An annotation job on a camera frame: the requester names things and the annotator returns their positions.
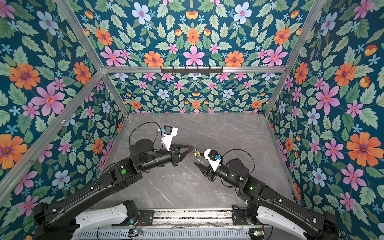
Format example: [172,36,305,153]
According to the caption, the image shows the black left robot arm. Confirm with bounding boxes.
[34,139,193,240]

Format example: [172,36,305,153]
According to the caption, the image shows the white perforated cable duct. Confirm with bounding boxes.
[76,228,251,240]

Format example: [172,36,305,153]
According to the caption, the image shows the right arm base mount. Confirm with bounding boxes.
[232,200,266,226]

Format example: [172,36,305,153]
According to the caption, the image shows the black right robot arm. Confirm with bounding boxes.
[195,159,340,240]

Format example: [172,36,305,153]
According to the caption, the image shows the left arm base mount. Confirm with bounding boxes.
[127,210,155,227]

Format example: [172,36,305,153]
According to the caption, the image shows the black camera cable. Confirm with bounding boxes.
[220,148,256,178]
[128,121,164,151]

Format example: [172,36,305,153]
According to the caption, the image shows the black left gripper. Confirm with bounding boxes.
[140,141,196,172]

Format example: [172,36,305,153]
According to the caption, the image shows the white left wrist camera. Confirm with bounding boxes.
[162,126,179,152]

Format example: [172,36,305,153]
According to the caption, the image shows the black wall hook rail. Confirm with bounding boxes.
[160,67,224,74]

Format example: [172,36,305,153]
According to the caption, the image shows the black left camera cable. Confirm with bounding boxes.
[128,121,164,151]

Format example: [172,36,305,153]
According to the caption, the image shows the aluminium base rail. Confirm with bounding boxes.
[89,208,301,229]

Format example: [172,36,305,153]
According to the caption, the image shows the black right camera cable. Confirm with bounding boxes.
[220,148,256,178]

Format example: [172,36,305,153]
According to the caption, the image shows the silver metal keyring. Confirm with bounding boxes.
[193,149,204,163]

